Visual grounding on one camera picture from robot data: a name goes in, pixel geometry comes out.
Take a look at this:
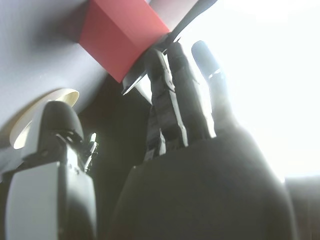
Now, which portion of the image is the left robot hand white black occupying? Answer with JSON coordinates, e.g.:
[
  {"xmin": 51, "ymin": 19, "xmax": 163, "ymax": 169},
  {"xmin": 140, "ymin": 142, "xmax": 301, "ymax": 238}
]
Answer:
[{"xmin": 0, "ymin": 40, "xmax": 300, "ymax": 240}]

